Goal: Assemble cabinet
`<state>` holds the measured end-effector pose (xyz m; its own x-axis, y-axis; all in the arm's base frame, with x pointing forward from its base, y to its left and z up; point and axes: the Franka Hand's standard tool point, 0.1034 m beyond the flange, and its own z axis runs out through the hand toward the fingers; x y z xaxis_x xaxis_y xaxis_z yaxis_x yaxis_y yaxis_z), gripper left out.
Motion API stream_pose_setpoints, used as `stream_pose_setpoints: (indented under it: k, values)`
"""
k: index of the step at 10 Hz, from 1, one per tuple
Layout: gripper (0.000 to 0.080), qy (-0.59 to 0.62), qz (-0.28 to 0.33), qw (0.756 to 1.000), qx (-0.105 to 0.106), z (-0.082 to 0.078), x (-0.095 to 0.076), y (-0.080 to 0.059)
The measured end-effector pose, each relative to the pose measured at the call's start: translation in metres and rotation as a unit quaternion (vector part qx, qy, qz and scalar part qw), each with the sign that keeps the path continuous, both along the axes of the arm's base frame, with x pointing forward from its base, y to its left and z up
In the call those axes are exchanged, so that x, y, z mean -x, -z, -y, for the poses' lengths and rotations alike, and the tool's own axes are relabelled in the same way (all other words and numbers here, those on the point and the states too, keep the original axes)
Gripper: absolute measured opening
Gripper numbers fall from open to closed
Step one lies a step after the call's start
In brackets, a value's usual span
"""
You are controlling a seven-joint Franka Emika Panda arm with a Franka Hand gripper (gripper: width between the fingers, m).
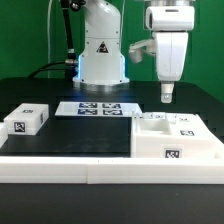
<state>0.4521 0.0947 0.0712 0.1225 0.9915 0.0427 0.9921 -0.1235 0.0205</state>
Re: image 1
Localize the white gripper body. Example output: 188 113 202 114
145 6 195 82

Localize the white U-shaped obstacle frame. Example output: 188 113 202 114
0 114 224 185

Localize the white cabinet top block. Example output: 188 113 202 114
4 103 49 135

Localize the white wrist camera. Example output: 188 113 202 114
129 39 156 63

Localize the white thin cable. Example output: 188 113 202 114
46 0 54 80

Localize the white cabinet body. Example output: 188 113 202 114
131 114 218 159

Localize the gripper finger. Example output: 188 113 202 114
161 82 174 103

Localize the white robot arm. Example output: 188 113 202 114
59 0 195 103

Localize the black corrugated cable hose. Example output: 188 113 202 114
27 0 87 81

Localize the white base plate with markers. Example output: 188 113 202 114
55 102 142 117

